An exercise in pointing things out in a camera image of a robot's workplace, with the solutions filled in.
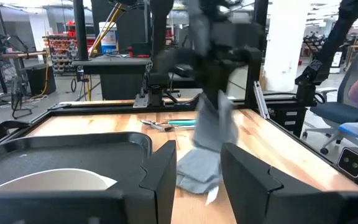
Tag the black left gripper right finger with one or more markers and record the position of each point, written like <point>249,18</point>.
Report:
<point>291,208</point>

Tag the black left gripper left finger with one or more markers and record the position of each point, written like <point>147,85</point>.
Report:
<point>73,208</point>

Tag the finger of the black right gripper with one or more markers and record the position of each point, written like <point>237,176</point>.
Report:
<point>207,81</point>
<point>222,81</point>

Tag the white round plate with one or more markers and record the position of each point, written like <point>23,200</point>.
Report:
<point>110,182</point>

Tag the grey cloth napkin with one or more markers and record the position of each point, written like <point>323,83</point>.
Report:
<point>200,168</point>

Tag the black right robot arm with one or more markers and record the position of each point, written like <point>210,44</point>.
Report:
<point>161,31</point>

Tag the black rectangular tray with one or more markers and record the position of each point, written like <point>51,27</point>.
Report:
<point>73,152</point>

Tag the black desk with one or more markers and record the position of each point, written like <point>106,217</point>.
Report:
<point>182,71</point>
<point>120,84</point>

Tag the silver aluminium bar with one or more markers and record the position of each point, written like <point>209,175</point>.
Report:
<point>261,99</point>

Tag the white square column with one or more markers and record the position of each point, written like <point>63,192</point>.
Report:
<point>286,43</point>

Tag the red tool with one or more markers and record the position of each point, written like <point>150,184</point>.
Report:
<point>138,56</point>

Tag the black drawer unit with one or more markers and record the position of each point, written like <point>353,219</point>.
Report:
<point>287,119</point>

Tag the black table clamp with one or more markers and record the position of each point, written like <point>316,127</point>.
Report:
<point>8,126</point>

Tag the office chair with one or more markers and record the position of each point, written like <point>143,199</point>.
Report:
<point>337,113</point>

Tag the white and blue jug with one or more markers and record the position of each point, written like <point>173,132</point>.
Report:
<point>108,37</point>

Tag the black floor fan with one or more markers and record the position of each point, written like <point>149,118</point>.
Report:
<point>19,90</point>

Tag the black floor box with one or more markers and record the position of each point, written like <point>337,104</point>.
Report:
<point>40,79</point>

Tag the black pole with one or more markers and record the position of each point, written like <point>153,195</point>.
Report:
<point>80,31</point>

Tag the shelf with red bins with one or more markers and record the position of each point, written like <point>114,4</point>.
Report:
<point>61,53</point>

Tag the wooden top workbench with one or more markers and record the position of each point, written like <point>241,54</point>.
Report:
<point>20,55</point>

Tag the silver mount plate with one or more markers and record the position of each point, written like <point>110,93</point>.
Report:
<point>140,101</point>

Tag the table-level camera box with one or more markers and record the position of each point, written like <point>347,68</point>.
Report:
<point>351,161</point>

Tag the black metal table frame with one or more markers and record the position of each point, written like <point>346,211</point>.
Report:
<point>104,109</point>

